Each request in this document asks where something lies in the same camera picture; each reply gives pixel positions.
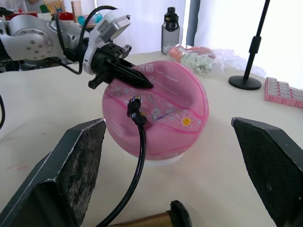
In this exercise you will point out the pink printed ball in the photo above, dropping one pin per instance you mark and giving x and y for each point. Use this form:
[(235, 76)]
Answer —
[(170, 139)]

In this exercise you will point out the teal plastic toy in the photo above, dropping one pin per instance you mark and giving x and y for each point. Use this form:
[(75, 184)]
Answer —
[(93, 19)]

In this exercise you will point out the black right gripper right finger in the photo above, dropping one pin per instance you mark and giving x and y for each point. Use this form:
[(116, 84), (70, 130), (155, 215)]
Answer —
[(274, 165)]

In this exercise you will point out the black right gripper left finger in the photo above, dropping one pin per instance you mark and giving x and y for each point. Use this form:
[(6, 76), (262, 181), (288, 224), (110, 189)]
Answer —
[(54, 179)]

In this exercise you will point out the clear bag of orange green items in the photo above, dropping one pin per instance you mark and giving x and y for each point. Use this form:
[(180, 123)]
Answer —
[(201, 62)]

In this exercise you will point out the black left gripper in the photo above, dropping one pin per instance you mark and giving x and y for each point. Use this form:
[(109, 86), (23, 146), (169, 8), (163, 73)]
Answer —
[(104, 59)]

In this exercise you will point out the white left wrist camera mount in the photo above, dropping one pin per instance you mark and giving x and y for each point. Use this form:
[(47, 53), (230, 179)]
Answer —
[(111, 26)]

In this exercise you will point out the black microphone stand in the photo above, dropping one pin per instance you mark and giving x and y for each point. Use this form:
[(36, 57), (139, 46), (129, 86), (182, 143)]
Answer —
[(245, 82)]

